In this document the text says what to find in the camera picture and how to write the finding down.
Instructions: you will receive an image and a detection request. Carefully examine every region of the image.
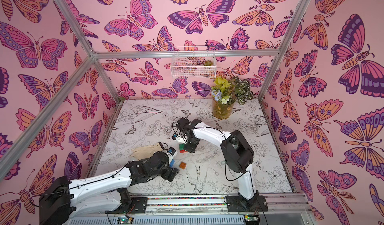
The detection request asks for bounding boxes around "yellow vase with plants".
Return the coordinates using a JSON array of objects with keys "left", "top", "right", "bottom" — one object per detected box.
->
[{"left": 211, "top": 76, "right": 254, "bottom": 120}]

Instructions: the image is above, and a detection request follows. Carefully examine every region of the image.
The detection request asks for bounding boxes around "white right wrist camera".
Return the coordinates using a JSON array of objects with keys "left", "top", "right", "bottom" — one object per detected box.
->
[{"left": 172, "top": 134, "right": 187, "bottom": 144}]

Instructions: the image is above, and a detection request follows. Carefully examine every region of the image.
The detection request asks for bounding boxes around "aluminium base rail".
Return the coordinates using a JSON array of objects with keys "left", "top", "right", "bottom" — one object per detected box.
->
[{"left": 67, "top": 194, "right": 317, "bottom": 225}]

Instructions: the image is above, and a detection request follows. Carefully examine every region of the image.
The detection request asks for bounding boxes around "blue long lego brick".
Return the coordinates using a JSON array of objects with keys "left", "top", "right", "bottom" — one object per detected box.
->
[{"left": 169, "top": 160, "right": 175, "bottom": 168}]

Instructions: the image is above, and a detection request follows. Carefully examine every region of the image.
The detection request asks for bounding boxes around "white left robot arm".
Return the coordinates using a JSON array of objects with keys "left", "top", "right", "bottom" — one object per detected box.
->
[{"left": 39, "top": 148, "right": 179, "bottom": 225}]

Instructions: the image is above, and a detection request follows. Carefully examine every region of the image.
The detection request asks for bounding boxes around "aluminium cage frame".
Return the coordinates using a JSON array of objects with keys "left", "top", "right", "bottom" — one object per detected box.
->
[{"left": 1, "top": 0, "right": 311, "bottom": 178}]

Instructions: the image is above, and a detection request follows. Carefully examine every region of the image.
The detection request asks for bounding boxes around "white wire basket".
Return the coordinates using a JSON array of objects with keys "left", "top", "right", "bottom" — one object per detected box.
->
[{"left": 170, "top": 45, "right": 217, "bottom": 79}]

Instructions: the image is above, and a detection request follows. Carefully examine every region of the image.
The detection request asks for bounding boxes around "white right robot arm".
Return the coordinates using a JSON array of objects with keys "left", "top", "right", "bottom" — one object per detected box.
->
[{"left": 172, "top": 118, "right": 269, "bottom": 213}]

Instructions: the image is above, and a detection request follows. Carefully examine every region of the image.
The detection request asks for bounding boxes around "orange square lego brick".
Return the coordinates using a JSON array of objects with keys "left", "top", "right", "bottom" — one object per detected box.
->
[{"left": 179, "top": 162, "right": 187, "bottom": 170}]

